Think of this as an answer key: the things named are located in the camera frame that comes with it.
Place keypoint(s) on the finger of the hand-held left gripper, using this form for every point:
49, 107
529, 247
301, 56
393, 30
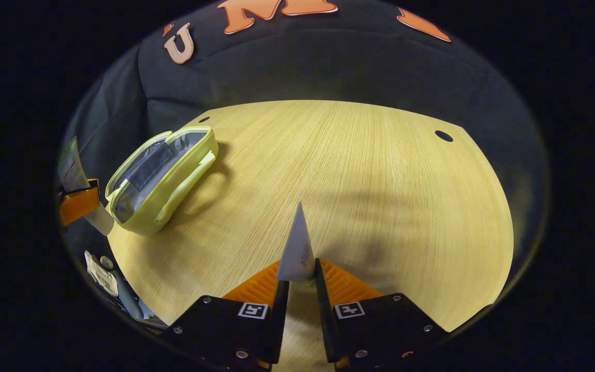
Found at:
78, 204

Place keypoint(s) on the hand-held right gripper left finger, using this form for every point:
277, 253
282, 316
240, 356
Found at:
281, 320

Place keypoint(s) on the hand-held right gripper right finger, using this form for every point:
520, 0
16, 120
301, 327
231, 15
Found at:
326, 320

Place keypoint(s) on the green and white tube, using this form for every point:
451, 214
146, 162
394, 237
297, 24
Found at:
73, 165

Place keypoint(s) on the pale yellow suitcase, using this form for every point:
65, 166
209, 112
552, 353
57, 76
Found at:
163, 191

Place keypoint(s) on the pale crumpled object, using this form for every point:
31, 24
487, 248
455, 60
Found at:
100, 276

